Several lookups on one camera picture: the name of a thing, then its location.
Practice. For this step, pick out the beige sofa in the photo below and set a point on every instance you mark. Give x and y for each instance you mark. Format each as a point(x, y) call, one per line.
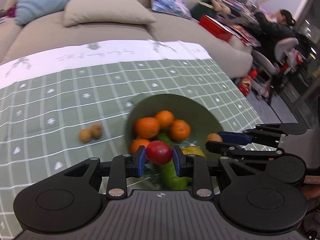
point(48, 32)

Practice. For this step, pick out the grey office chair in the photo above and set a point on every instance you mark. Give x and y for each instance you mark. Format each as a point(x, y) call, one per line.
point(268, 72)

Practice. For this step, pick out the red box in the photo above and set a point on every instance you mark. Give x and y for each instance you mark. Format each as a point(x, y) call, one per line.
point(216, 28)

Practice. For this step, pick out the dark green bag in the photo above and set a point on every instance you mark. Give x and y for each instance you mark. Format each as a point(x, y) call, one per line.
point(202, 8)

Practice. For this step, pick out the green cucumber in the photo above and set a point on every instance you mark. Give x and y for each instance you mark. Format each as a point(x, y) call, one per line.
point(168, 178)

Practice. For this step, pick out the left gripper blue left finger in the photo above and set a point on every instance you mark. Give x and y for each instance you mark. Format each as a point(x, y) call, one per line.
point(125, 165)

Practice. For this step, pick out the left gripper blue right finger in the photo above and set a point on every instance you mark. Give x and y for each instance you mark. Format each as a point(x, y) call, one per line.
point(193, 165)

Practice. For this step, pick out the blue printed cushion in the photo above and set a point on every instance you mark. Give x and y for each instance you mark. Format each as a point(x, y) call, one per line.
point(171, 7)

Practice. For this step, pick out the red cherry tomato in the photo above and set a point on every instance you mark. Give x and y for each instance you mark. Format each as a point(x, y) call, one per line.
point(159, 153)

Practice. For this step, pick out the brown longan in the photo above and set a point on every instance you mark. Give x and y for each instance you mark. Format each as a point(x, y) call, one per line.
point(214, 137)
point(85, 136)
point(96, 131)

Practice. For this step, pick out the seated person in black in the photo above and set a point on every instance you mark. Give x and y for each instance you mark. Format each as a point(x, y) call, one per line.
point(270, 33)

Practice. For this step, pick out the green colander bowl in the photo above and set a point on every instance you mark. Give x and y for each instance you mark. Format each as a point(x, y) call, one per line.
point(201, 121)

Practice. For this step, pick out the small orange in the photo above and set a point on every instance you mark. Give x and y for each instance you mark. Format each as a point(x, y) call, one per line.
point(135, 144)

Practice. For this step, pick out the beige cushion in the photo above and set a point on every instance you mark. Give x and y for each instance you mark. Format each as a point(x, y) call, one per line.
point(115, 11)

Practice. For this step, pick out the red snack bag on floor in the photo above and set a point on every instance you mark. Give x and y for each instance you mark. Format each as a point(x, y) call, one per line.
point(246, 83)

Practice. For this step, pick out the yellow green pear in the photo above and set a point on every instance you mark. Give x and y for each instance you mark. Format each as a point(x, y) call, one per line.
point(195, 150)

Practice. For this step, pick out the pink round object on sofa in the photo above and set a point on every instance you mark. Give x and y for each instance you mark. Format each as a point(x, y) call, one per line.
point(11, 12)

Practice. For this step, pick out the plush toy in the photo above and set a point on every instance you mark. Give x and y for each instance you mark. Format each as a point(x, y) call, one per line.
point(220, 7)

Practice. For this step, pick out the green checked tablecloth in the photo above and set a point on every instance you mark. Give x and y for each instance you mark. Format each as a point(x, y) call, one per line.
point(47, 98)

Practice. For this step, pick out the large orange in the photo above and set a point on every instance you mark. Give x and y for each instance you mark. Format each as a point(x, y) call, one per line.
point(147, 128)

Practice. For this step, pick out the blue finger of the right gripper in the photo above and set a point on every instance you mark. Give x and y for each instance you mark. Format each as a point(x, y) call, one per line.
point(235, 138)

